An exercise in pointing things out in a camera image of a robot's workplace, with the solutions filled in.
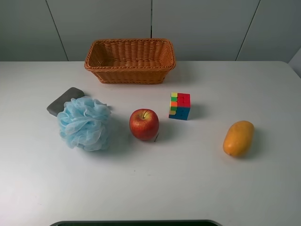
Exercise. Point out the light blue bath loofah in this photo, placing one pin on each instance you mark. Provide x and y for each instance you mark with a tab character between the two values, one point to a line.
85	123

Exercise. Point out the red apple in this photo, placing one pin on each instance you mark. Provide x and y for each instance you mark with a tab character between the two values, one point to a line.
144	124

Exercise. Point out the orange wicker basket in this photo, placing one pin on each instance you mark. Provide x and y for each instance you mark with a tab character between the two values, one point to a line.
130	61

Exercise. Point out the colourful puzzle cube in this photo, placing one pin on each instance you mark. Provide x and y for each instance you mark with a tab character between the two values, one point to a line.
179	106

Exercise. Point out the yellow orange mango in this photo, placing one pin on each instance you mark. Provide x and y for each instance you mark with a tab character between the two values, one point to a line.
238	139

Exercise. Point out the grey rectangular eraser block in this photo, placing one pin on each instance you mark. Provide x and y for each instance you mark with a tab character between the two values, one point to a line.
58	105

